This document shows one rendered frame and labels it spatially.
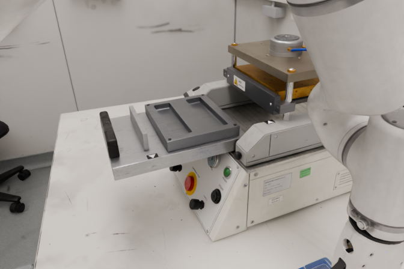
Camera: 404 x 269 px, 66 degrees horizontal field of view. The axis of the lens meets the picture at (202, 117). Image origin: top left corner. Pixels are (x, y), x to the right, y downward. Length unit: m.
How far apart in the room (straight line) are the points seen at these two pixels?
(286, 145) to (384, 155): 0.31
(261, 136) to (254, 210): 0.19
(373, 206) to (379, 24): 0.25
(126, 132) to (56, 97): 1.64
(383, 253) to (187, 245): 0.40
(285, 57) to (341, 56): 0.48
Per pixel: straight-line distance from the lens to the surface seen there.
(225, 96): 0.89
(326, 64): 0.31
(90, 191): 0.94
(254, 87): 0.75
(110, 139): 0.63
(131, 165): 0.62
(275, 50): 0.77
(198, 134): 0.65
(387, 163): 0.42
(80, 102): 2.34
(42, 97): 2.35
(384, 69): 0.31
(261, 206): 0.75
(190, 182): 0.82
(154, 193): 0.89
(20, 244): 2.01
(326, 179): 0.83
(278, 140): 0.67
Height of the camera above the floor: 1.32
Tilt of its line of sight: 27 degrees down
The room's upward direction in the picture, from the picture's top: 1 degrees counter-clockwise
